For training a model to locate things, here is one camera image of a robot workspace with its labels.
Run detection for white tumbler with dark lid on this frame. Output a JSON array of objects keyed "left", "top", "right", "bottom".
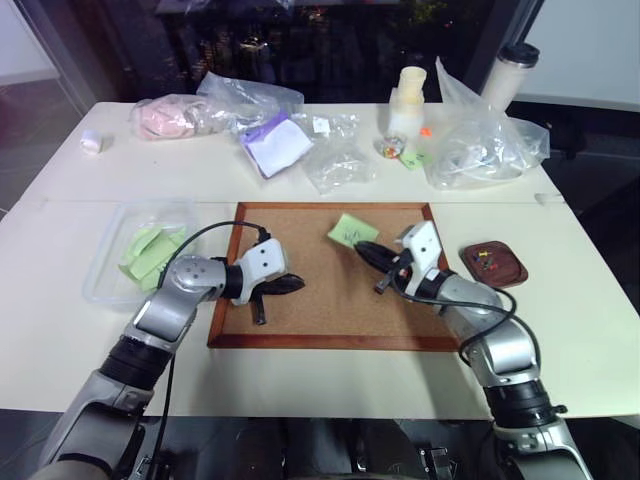
[{"left": 479, "top": 42, "right": 542, "bottom": 114}]

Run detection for small white tape roll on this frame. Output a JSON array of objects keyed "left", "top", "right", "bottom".
[{"left": 80, "top": 129, "right": 112, "bottom": 156}]

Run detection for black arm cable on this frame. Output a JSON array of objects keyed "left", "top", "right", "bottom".
[
  {"left": 158, "top": 221, "right": 274, "bottom": 480},
  {"left": 389, "top": 274, "right": 518, "bottom": 362}
]

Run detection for green sticky note with writing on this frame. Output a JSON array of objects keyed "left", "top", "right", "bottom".
[{"left": 328, "top": 213, "right": 380, "bottom": 249}]

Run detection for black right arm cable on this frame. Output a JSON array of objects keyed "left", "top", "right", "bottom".
[{"left": 389, "top": 274, "right": 518, "bottom": 362}]

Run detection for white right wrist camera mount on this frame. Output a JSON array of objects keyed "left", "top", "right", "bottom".
[{"left": 393, "top": 220, "right": 450, "bottom": 297}]

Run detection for cream plastic stacked container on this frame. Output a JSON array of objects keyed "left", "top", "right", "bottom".
[{"left": 387, "top": 65, "right": 429, "bottom": 139}]

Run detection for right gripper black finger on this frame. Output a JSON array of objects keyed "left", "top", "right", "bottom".
[
  {"left": 354, "top": 240, "right": 395, "bottom": 262},
  {"left": 355, "top": 247, "right": 390, "bottom": 274}
]

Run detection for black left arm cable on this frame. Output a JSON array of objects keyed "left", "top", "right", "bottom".
[{"left": 158, "top": 221, "right": 274, "bottom": 480}]

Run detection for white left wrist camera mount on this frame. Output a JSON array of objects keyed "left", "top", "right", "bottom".
[{"left": 230, "top": 238, "right": 290, "bottom": 307}]

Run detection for dark wooden tray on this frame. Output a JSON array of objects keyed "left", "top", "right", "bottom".
[{"left": 459, "top": 240, "right": 530, "bottom": 292}]

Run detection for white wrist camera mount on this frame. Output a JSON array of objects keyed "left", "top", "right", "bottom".
[
  {"left": 230, "top": 238, "right": 290, "bottom": 307},
  {"left": 393, "top": 220, "right": 450, "bottom": 297}
]

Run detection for wood framed cork board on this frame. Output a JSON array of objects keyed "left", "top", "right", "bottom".
[{"left": 206, "top": 201, "right": 462, "bottom": 352}]

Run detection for purple white paper in bag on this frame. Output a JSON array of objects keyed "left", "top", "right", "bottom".
[{"left": 238, "top": 110, "right": 315, "bottom": 180}]

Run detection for plain green sticky note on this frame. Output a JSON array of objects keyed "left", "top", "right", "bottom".
[
  {"left": 130, "top": 225, "right": 189, "bottom": 271},
  {"left": 118, "top": 259, "right": 169, "bottom": 292},
  {"left": 119, "top": 227, "right": 161, "bottom": 269}
]

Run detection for clear bag with pink items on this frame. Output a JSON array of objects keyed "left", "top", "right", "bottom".
[{"left": 128, "top": 97, "right": 226, "bottom": 142}]

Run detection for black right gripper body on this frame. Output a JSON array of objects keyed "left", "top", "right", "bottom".
[{"left": 374, "top": 248, "right": 415, "bottom": 296}]

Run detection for green sticky note pad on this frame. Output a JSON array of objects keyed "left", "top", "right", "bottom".
[{"left": 398, "top": 149, "right": 434, "bottom": 172}]

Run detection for large clear bag white cables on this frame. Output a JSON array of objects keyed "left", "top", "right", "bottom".
[{"left": 422, "top": 55, "right": 552, "bottom": 192}]

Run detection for clear plastic box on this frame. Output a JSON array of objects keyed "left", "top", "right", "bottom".
[{"left": 82, "top": 198, "right": 202, "bottom": 307}]

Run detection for black box-shaped robot part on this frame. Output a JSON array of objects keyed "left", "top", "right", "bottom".
[{"left": 417, "top": 444, "right": 454, "bottom": 480}]

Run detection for small jar of pins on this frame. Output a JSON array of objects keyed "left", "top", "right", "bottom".
[{"left": 375, "top": 132, "right": 410, "bottom": 161}]

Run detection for crumpled clear plastic bag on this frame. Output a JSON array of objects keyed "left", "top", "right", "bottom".
[{"left": 302, "top": 142, "right": 379, "bottom": 196}]

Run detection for small clear bag white label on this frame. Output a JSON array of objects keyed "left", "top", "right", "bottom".
[{"left": 299, "top": 112, "right": 362, "bottom": 146}]

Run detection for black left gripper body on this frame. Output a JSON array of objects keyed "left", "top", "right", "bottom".
[{"left": 245, "top": 279, "right": 275, "bottom": 327}]

